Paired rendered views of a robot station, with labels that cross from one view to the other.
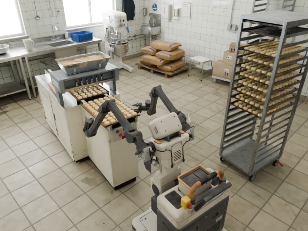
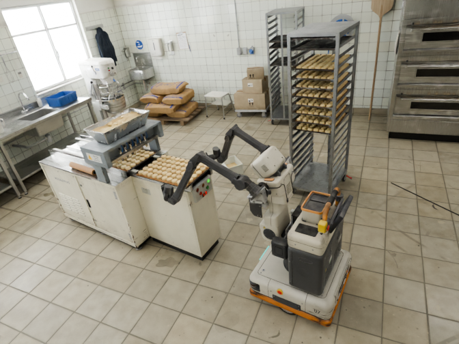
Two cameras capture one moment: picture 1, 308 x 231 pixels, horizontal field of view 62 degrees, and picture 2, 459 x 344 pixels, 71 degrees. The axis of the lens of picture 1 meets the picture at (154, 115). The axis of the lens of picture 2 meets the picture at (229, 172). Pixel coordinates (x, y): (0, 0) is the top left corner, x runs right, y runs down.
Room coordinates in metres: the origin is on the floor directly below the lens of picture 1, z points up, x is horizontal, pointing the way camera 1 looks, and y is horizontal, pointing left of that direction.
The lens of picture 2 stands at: (-0.14, 0.79, 2.29)
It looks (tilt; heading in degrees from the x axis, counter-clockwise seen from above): 30 degrees down; 342
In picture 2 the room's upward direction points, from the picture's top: 8 degrees counter-clockwise
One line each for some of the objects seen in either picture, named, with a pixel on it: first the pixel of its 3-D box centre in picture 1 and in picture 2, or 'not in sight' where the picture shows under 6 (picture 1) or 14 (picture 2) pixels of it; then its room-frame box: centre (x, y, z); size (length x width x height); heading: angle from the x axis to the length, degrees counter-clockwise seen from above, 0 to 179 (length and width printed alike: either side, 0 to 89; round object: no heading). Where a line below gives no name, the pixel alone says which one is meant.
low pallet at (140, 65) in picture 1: (162, 67); (171, 115); (6.32, -0.22, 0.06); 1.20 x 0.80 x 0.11; 47
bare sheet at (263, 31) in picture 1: (279, 30); (324, 42); (2.63, -1.24, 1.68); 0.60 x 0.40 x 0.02; 125
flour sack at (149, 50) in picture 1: (156, 49); (157, 95); (6.52, -0.05, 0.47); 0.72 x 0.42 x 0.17; 135
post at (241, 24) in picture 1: (229, 95); (290, 120); (2.63, -0.86, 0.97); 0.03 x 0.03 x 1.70; 35
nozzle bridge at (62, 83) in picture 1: (86, 83); (127, 149); (2.89, 0.81, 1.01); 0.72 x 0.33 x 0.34; 126
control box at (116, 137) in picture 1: (123, 131); (202, 188); (2.18, 0.30, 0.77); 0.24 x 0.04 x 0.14; 126
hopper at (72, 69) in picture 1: (84, 63); (119, 126); (2.89, 0.81, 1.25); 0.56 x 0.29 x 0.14; 126
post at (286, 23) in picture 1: (265, 110); (333, 125); (2.26, -1.11, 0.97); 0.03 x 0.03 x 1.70; 35
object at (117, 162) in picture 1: (109, 141); (177, 207); (2.48, 0.52, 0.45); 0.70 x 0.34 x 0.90; 36
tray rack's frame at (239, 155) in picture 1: (263, 98); (321, 115); (2.62, -1.24, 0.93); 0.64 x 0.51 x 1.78; 125
